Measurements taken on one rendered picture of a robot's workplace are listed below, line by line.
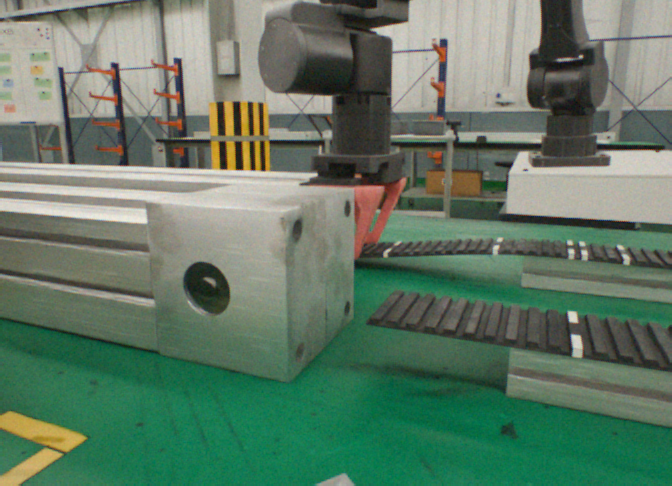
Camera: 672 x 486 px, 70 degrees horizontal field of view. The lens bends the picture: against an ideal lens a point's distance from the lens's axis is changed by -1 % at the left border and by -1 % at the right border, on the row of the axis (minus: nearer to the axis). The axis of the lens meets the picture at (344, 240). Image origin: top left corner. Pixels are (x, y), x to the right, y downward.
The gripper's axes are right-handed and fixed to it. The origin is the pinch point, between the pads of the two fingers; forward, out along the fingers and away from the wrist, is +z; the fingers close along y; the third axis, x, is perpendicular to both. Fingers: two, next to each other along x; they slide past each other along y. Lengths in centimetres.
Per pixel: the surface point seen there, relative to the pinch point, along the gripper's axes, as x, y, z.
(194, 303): -1.4, 23.9, -1.8
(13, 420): -5.8, 32.1, 1.9
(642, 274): 24.7, 2.0, -0.3
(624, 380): 20.9, 21.0, -0.1
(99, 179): -29.3, 5.3, -6.0
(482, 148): -38, -453, 8
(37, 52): -462, -313, -86
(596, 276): 21.5, 1.4, 0.5
